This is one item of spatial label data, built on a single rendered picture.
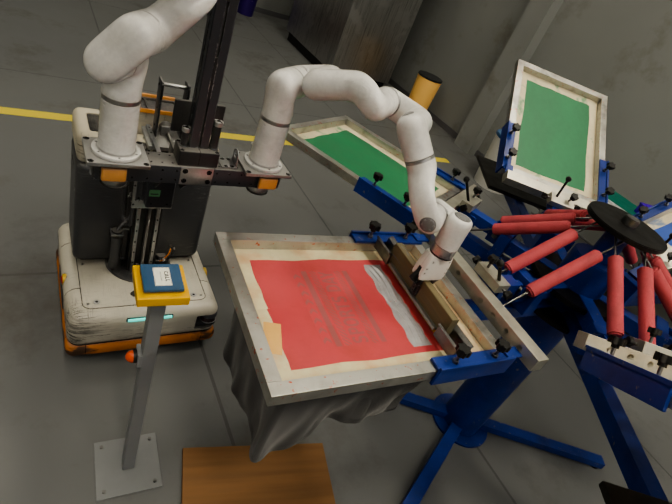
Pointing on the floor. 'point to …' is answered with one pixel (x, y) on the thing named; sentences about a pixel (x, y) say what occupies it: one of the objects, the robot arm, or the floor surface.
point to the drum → (425, 88)
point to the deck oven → (353, 33)
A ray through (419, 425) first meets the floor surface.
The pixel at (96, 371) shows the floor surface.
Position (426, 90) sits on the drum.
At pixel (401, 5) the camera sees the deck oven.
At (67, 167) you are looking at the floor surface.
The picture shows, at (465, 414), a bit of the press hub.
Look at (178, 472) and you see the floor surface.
